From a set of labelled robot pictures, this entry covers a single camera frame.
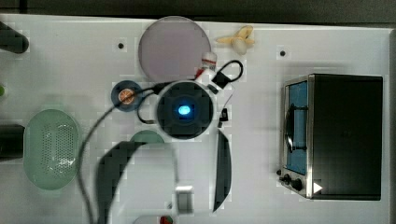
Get small green object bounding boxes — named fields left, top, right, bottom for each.
left=0, top=86, right=5, bottom=96

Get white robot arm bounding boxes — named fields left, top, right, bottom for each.
left=95, top=81, right=234, bottom=224

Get green cup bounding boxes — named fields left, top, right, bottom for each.
left=131, top=130, right=164, bottom=144

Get black box at left edge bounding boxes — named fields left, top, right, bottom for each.
left=0, top=125, right=24, bottom=161

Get black cylinder post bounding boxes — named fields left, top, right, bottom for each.
left=0, top=22, right=29, bottom=54

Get grey round plate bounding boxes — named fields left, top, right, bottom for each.
left=138, top=16, right=211, bottom=82

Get green strainer basket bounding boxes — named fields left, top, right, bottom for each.
left=23, top=109, right=80, bottom=190

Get blue bowl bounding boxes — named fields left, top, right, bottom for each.
left=111, top=80, right=142, bottom=112

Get peeled banana toy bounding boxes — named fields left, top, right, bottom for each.
left=216, top=25, right=255, bottom=55

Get black cable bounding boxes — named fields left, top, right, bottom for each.
left=76, top=59, right=245, bottom=224

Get silver toaster oven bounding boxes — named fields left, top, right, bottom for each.
left=276, top=74, right=383, bottom=201

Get orange slice toy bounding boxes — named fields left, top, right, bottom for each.
left=118, top=89, right=134, bottom=105

